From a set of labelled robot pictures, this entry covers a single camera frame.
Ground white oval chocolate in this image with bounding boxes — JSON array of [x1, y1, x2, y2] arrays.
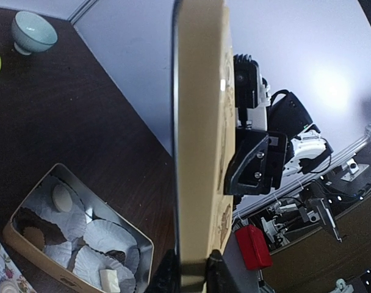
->
[[0, 280, 19, 293]]

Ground floral rectangular tray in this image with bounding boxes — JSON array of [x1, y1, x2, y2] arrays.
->
[[0, 242, 36, 292]]

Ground ridged caramel chocolate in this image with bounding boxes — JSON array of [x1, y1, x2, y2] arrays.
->
[[23, 226, 45, 251]]

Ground bear print tin lid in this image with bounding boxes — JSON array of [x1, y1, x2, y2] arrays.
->
[[171, 1, 236, 292]]

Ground dark heart chocolate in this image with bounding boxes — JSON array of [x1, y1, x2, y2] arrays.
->
[[105, 250, 126, 265]]

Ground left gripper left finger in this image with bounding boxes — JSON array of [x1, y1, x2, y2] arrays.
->
[[148, 249, 181, 293]]

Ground white paper cup liner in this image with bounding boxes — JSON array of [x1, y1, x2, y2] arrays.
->
[[32, 176, 87, 242], [83, 219, 140, 274], [72, 245, 136, 292]]

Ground tan chocolate tin box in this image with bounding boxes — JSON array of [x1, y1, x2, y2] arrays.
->
[[3, 164, 154, 292]]

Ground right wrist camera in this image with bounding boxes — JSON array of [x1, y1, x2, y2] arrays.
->
[[233, 54, 271, 131]]

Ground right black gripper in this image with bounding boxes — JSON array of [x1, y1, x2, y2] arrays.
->
[[224, 90, 312, 195]]

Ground light blue bowl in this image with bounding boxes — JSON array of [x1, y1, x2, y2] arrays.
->
[[11, 11, 58, 56]]

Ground white round chocolate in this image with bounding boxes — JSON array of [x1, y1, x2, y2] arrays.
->
[[52, 184, 73, 212]]

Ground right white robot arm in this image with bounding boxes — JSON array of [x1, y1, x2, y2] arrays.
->
[[223, 90, 333, 197]]

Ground white rectangular chocolate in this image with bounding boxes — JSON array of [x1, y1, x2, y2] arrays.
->
[[99, 269, 121, 293]]

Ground red box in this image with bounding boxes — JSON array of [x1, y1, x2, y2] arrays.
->
[[234, 225, 273, 270]]

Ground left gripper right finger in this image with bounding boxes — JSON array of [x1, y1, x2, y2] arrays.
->
[[205, 250, 240, 293]]

